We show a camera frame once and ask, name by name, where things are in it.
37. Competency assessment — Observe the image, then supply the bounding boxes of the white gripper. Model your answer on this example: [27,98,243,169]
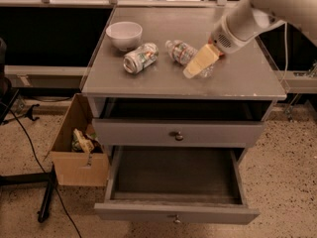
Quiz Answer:
[183,18,261,78]

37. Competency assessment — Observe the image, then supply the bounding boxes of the clear plastic water bottle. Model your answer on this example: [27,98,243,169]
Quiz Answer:
[165,40,213,78]

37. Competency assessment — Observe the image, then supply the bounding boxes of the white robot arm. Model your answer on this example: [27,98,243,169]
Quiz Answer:
[183,0,317,78]

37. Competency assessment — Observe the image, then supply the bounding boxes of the grey wooden drawer cabinet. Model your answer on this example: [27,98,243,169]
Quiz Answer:
[80,6,287,225]

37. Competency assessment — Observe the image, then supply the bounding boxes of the metal top drawer knob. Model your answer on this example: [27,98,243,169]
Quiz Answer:
[169,131,183,141]

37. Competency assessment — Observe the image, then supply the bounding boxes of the metal drawer knob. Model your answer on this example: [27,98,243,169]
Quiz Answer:
[167,214,181,224]
[169,131,183,141]

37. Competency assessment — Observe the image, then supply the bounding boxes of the grey closed top drawer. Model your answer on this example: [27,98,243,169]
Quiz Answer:
[92,119,264,148]

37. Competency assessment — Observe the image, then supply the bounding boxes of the grey open middle drawer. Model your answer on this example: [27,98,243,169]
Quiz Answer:
[95,147,260,225]

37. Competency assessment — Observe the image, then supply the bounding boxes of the metal middle drawer knob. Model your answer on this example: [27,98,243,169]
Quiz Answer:
[167,214,181,224]

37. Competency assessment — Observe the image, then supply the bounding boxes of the red apple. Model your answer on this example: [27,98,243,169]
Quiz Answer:
[208,37,224,57]

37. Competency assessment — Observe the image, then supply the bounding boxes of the crushed silver soda can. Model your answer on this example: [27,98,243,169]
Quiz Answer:
[123,43,159,74]

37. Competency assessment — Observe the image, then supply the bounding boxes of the white ceramic bowl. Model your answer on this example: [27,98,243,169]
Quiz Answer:
[106,22,143,52]

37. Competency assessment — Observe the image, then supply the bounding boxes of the crumpled snack wrappers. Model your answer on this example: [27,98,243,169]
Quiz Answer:
[71,129,101,154]

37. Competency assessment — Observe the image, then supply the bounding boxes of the brown cardboard box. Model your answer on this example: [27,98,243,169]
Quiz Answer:
[50,94,109,186]

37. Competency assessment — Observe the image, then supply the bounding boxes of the black floor stand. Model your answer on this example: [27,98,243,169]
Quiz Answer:
[0,168,57,223]

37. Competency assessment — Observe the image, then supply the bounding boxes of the white hanging cable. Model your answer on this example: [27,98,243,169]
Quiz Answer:
[282,22,289,83]

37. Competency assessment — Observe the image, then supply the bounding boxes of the black floor cable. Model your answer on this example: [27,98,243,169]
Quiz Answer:
[0,101,83,238]

